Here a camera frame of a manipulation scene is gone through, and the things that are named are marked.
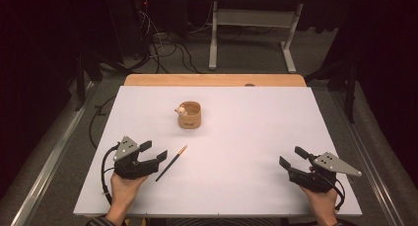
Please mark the metal floor rail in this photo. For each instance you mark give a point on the metal floor rail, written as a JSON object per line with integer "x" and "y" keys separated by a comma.
{"x": 49, "y": 160}
{"x": 368, "y": 143}

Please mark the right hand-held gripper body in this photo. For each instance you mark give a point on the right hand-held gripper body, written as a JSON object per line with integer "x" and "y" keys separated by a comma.
{"x": 315, "y": 181}

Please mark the black pen with orange end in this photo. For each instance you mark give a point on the black pen with orange end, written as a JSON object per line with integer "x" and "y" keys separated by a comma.
{"x": 171, "y": 164}

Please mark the black metal stand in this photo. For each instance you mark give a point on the black metal stand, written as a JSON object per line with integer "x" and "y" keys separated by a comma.
{"x": 348, "y": 81}
{"x": 83, "y": 74}

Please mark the tan pen holder with figurine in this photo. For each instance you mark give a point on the tan pen holder with figurine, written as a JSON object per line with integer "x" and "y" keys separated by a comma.
{"x": 190, "y": 119}

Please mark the white metal desk frame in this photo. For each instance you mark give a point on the white metal desk frame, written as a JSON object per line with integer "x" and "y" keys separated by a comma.
{"x": 253, "y": 18}

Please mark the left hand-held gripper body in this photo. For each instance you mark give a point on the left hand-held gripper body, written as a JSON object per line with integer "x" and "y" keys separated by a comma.
{"x": 129, "y": 168}

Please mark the person's right hand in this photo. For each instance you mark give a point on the person's right hand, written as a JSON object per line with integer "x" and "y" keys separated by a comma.
{"x": 323, "y": 203}

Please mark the person's left hand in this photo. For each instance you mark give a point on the person's left hand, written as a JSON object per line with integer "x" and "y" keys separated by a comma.
{"x": 123, "y": 193}

